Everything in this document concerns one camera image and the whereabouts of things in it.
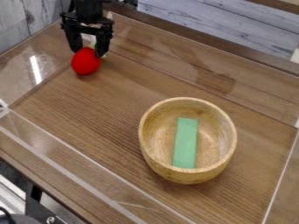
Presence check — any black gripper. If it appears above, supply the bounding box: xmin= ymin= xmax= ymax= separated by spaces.
xmin=61 ymin=0 xmax=115 ymax=58

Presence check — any red plush strawberry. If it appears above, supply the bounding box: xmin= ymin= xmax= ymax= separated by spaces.
xmin=71 ymin=43 xmax=102 ymax=75

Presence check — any green rectangular block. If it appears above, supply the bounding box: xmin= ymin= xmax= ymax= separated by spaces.
xmin=173 ymin=117 xmax=199 ymax=169

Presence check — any wooden oval bowl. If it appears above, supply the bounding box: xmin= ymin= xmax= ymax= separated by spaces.
xmin=138 ymin=97 xmax=238 ymax=185

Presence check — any clear acrylic tray wall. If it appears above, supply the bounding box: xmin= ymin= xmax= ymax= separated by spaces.
xmin=0 ymin=5 xmax=299 ymax=224

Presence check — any black metal table frame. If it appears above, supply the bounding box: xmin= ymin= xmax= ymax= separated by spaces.
xmin=0 ymin=158 xmax=81 ymax=224

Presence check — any black cable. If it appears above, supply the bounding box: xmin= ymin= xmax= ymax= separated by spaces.
xmin=0 ymin=205 xmax=19 ymax=224

